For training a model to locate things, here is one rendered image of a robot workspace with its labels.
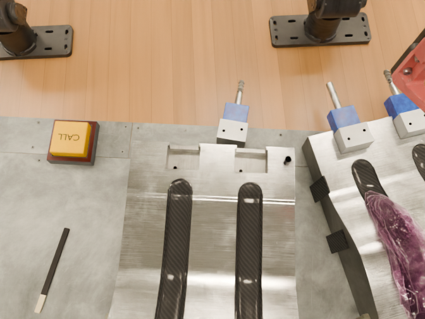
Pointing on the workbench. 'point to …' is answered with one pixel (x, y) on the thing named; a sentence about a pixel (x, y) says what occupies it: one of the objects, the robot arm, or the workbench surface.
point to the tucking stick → (52, 271)
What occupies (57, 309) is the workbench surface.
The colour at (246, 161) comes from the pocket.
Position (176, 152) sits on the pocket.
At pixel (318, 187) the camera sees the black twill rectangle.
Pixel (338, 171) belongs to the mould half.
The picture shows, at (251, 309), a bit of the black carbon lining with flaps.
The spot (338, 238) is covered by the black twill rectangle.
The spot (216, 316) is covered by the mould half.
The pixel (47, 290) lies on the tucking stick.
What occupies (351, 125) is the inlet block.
